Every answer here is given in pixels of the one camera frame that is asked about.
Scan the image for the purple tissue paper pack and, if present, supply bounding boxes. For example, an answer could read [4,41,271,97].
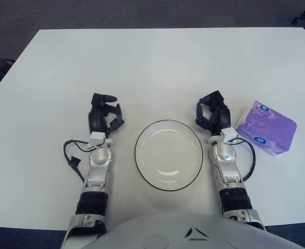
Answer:
[234,100,298,156]

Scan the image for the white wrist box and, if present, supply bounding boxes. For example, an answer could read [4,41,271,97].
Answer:
[89,131,107,143]
[221,127,238,143]

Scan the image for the grey robot torso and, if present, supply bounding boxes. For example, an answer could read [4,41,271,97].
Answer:
[61,211,305,249]

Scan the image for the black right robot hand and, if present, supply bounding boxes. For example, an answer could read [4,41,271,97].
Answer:
[194,90,232,136]

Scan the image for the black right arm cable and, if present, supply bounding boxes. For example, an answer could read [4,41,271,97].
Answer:
[232,138,257,182]

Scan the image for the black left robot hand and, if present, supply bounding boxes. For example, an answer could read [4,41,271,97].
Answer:
[87,92,126,139]

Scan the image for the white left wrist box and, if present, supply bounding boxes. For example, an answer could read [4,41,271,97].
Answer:
[89,131,107,143]

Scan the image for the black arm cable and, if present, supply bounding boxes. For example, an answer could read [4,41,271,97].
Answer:
[63,139,91,183]
[232,138,257,182]

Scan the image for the white plate with black rim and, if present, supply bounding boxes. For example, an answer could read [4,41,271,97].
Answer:
[134,119,204,192]

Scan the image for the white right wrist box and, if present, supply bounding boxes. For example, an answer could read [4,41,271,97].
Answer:
[221,127,238,143]

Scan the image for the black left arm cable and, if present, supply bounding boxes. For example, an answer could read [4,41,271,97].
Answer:
[63,139,91,183]

